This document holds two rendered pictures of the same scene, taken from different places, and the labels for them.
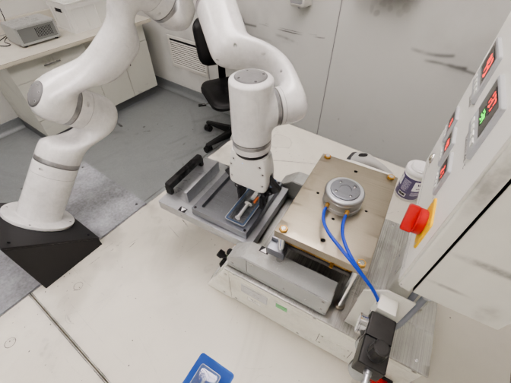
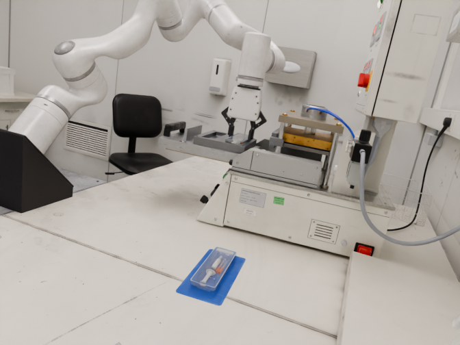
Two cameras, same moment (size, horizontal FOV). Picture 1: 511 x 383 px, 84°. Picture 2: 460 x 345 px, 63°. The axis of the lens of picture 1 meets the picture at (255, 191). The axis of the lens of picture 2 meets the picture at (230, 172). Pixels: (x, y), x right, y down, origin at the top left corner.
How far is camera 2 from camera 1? 0.85 m
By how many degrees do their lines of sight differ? 36
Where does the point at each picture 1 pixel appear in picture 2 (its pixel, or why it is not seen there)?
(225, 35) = (235, 21)
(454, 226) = (382, 53)
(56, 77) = (86, 40)
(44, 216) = not seen: hidden behind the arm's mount
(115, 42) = (139, 29)
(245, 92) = (259, 35)
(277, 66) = not seen: hidden behind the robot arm
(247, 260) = (254, 151)
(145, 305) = (139, 226)
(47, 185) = (46, 120)
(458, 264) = (389, 79)
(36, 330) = (22, 232)
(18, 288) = not seen: outside the picture
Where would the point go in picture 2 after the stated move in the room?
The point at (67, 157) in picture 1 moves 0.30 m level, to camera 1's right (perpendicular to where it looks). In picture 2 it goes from (70, 103) to (164, 115)
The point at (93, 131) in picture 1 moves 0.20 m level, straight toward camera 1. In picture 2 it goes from (90, 93) to (124, 103)
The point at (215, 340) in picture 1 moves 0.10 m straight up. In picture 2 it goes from (218, 244) to (224, 209)
